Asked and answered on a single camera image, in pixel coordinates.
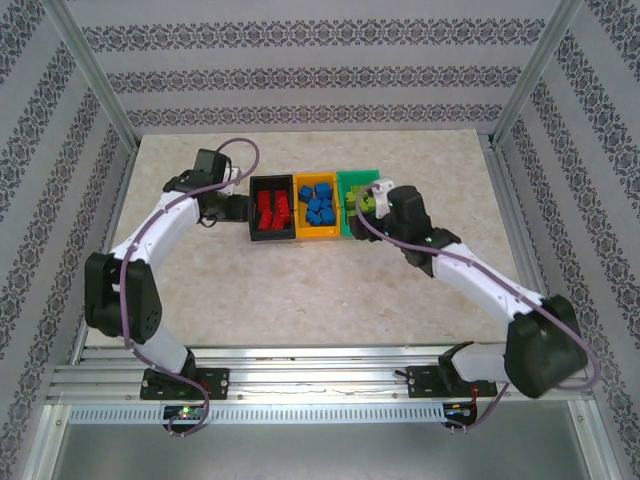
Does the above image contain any black plastic bin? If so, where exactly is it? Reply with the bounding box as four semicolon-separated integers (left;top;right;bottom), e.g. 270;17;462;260
248;173;296;244

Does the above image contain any yellow plastic bin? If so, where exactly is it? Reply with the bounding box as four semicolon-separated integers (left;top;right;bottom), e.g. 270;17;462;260
292;172;342;242

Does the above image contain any green plastic bin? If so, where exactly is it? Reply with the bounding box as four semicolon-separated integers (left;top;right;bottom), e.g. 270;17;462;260
336;168;384;241

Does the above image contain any grey metal sheet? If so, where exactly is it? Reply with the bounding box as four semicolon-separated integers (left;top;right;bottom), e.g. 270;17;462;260
49;424;591;480

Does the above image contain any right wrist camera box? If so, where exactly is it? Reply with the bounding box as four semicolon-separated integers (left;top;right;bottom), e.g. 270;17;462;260
369;178;396;219

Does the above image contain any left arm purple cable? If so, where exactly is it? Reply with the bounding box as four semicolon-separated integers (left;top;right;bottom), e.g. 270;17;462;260
117;137;261;440

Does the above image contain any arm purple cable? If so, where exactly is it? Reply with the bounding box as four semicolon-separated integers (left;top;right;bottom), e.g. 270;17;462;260
354;182;600;436
117;137;261;440

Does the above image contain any aluminium side rail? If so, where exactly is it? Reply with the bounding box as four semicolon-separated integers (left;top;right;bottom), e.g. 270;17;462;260
44;144;139;401
483;134;599;396

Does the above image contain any aluminium base rail beam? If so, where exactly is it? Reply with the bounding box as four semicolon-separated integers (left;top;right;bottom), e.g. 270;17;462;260
49;344;596;401

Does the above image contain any aluminium frame post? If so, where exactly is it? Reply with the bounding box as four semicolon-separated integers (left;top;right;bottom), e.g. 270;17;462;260
42;0;140;150
489;0;584;147

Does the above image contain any perforated metal cable duct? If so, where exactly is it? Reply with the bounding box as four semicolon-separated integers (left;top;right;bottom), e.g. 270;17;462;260
67;402;481;426

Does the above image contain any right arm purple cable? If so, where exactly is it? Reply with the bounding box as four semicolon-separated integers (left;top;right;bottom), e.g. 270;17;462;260
354;182;600;436

